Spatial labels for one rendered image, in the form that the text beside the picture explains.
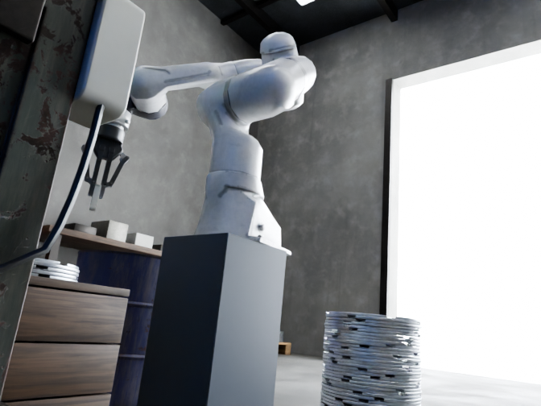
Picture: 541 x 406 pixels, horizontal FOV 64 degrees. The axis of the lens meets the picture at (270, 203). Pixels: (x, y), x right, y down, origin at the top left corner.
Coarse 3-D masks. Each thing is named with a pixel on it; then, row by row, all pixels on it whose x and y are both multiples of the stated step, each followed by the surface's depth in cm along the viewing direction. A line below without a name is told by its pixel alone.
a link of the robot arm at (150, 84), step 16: (192, 64) 119; (208, 64) 120; (224, 64) 125; (144, 80) 113; (160, 80) 115; (176, 80) 116; (192, 80) 118; (208, 80) 120; (144, 96) 114; (160, 96) 117
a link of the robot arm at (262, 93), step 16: (272, 64) 102; (288, 64) 106; (240, 80) 92; (256, 80) 89; (272, 80) 88; (288, 80) 90; (304, 80) 109; (240, 96) 92; (256, 96) 89; (272, 96) 88; (288, 96) 90; (240, 112) 94; (256, 112) 92; (272, 112) 92
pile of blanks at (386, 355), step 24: (336, 336) 144; (360, 336) 122; (384, 336) 120; (408, 336) 123; (336, 360) 124; (360, 360) 120; (384, 360) 127; (408, 360) 121; (336, 384) 123; (360, 384) 118; (384, 384) 117; (408, 384) 119
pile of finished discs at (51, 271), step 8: (40, 264) 95; (48, 264) 96; (56, 264) 98; (32, 272) 94; (40, 272) 95; (48, 272) 96; (56, 272) 98; (64, 272) 100; (72, 272) 103; (72, 280) 103
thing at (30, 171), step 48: (48, 0) 41; (96, 0) 45; (0, 48) 38; (48, 48) 40; (0, 96) 37; (48, 96) 40; (0, 144) 37; (48, 144) 40; (0, 192) 36; (48, 192) 39; (0, 240) 36; (0, 288) 35; (0, 336) 35; (0, 384) 35
